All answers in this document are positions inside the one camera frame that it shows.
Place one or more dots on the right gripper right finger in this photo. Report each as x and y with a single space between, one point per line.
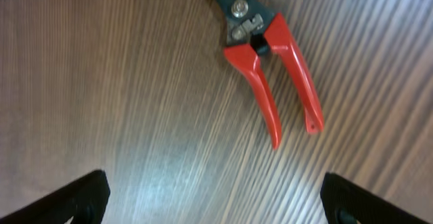
344 202

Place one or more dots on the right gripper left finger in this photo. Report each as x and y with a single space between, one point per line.
83 200

